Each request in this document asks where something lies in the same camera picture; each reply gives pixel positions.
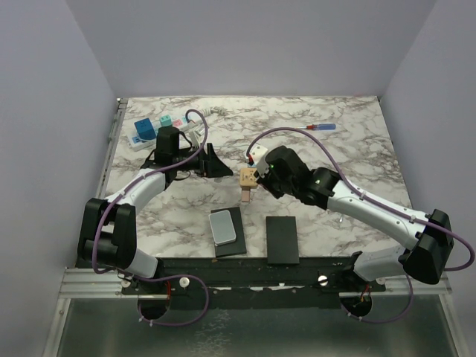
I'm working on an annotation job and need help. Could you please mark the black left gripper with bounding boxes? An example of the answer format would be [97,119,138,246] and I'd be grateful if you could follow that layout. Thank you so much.
[173,143,233,178]

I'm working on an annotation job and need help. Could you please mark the beige cube socket adapter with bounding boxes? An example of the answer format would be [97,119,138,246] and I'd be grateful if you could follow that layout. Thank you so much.
[239,167,258,189]

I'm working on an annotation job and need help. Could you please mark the dusty pink USB charger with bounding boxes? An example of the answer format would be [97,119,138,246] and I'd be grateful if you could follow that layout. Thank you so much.
[241,187,251,203]

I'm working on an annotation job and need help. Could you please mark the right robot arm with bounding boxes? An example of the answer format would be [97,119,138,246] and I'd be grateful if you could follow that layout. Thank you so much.
[254,146,454,291]

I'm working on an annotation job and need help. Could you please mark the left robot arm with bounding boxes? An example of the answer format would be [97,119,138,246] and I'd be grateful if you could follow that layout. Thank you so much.
[77,126,233,294]

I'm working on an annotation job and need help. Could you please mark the blue cube socket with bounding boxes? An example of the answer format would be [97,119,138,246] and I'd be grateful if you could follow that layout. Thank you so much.
[134,118,156,141]

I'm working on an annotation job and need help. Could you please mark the blue red screwdriver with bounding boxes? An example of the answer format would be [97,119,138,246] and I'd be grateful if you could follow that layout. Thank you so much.
[293,123,336,131]

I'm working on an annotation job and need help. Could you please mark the grey white power bank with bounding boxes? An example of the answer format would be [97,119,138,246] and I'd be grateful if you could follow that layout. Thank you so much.
[209,210,237,246]

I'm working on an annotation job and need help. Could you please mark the teal USB charger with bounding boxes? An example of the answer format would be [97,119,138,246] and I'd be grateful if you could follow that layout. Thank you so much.
[159,115,173,127]

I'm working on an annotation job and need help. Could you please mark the black rectangular slab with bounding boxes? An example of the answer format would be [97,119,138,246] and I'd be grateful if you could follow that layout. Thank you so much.
[266,216,300,265]

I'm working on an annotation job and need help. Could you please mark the white power strip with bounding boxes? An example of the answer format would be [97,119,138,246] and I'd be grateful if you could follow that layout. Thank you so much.
[126,112,204,151]

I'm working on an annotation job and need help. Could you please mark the black slab under power bank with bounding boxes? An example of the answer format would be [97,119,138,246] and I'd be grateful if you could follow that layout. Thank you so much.
[209,207,247,258]

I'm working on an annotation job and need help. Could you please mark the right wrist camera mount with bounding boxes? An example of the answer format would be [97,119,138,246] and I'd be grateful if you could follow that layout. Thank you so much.
[248,144,268,177]

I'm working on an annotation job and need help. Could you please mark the aluminium table edge rail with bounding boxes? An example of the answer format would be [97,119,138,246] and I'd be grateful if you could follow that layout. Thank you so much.
[82,97,129,254]

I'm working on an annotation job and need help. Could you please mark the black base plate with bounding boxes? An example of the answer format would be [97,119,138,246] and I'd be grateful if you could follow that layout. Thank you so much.
[76,255,387,310]

